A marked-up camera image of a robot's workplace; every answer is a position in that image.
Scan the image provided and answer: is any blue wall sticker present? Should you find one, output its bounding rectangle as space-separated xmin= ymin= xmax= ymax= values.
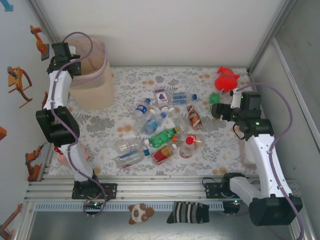
xmin=0 ymin=0 xmax=15 ymax=12

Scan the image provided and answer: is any pink plush toy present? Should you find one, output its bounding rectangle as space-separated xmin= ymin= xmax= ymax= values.
xmin=56 ymin=146 xmax=90 ymax=167

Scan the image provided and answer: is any purple grape juice carton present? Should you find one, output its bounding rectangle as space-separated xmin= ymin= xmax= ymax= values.
xmin=154 ymin=87 xmax=170 ymax=113

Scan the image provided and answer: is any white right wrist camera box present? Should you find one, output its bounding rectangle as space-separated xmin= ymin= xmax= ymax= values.
xmin=230 ymin=91 xmax=242 ymax=110

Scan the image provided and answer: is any clear bottle green label white cap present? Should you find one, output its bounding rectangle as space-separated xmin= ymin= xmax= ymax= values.
xmin=167 ymin=107 xmax=190 ymax=135

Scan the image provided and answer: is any green bottle yellow cap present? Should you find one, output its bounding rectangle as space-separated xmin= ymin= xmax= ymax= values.
xmin=149 ymin=126 xmax=181 ymax=148

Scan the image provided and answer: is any clear Pepsi bottle blue cap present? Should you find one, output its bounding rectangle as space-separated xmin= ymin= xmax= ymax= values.
xmin=134 ymin=97 xmax=153 ymax=121

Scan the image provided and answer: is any beige plastic tray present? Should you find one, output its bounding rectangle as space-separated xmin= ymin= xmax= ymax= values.
xmin=238 ymin=138 xmax=262 ymax=169

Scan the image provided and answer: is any clear bottle red cap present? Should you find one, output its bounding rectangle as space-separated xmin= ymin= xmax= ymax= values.
xmin=179 ymin=137 xmax=198 ymax=160

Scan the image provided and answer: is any controller board with leds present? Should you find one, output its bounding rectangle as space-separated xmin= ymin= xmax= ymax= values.
xmin=83 ymin=199 xmax=107 ymax=218
xmin=221 ymin=198 xmax=251 ymax=216

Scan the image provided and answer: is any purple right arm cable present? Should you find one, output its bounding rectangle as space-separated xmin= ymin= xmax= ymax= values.
xmin=234 ymin=83 xmax=305 ymax=240

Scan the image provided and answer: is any clear bottle pale blue label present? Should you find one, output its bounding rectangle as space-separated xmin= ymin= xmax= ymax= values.
xmin=167 ymin=91 xmax=198 ymax=106

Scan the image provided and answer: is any large clear bottle white cap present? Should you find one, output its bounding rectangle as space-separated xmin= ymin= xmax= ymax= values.
xmin=114 ymin=137 xmax=151 ymax=154

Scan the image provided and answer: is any red yellow label bottle white cap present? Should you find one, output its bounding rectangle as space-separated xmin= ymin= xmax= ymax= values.
xmin=151 ymin=143 xmax=178 ymax=166

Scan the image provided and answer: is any beige mesh bin pink bag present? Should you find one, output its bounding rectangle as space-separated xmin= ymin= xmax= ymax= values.
xmin=63 ymin=37 xmax=115 ymax=110

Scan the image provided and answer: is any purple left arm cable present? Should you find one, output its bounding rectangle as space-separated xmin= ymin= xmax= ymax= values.
xmin=49 ymin=31 xmax=111 ymax=218

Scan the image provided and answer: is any brown coffee drink bottle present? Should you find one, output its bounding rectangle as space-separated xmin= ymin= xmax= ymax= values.
xmin=186 ymin=103 xmax=203 ymax=130

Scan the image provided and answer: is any orange claw machine wall sticker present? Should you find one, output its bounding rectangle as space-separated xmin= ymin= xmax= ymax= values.
xmin=6 ymin=66 xmax=33 ymax=109

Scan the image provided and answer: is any clear bottle orange label orange cap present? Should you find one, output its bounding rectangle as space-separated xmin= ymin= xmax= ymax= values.
xmin=172 ymin=133 xmax=206 ymax=148

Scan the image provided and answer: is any floral table cloth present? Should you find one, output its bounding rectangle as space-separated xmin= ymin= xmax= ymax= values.
xmin=48 ymin=66 xmax=273 ymax=177

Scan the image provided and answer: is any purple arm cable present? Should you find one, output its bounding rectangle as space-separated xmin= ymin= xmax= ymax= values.
xmin=49 ymin=31 xmax=111 ymax=218
xmin=234 ymin=83 xmax=305 ymax=240

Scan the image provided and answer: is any aluminium frame post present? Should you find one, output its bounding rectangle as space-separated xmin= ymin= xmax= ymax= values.
xmin=246 ymin=0 xmax=298 ymax=75
xmin=27 ymin=0 xmax=60 ymax=47

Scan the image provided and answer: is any brown white panda plush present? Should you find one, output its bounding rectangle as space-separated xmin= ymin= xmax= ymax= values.
xmin=127 ymin=202 xmax=156 ymax=226

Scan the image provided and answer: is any red plush toy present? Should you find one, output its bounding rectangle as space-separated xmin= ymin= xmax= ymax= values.
xmin=215 ymin=65 xmax=241 ymax=95

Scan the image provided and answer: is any aluminium frame rail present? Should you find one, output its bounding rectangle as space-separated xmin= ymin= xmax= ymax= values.
xmin=23 ymin=174 xmax=301 ymax=202

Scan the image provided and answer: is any clear bottle blue red label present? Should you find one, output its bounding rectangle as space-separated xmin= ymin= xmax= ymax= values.
xmin=114 ymin=148 xmax=151 ymax=170

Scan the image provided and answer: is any white slotted cable duct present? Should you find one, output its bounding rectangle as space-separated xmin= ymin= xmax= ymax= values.
xmin=33 ymin=201 xmax=226 ymax=212

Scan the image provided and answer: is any black white striped sock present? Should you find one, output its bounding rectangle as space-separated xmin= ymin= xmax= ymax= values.
xmin=166 ymin=201 xmax=211 ymax=225

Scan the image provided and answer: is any green crushed plastic bottle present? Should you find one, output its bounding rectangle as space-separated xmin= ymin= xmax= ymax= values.
xmin=208 ymin=91 xmax=222 ymax=106

